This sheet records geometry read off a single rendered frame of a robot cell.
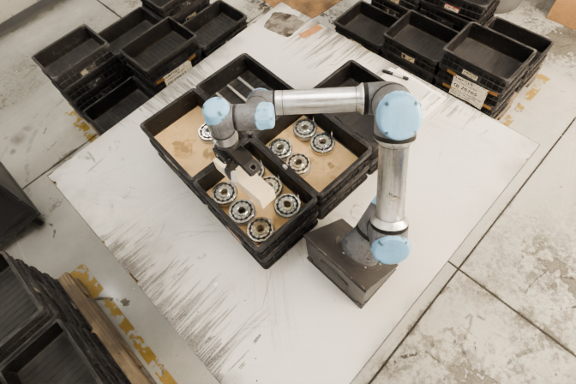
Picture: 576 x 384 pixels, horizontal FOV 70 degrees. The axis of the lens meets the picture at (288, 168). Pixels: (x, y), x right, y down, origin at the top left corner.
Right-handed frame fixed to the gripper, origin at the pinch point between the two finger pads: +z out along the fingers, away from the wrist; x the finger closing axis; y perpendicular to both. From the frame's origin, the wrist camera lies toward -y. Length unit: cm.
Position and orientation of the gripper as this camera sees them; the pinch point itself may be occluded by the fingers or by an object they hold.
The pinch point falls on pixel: (243, 176)
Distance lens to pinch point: 142.0
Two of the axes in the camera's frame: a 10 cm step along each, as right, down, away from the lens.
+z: 0.9, 5.2, 8.5
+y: -7.1, -5.6, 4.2
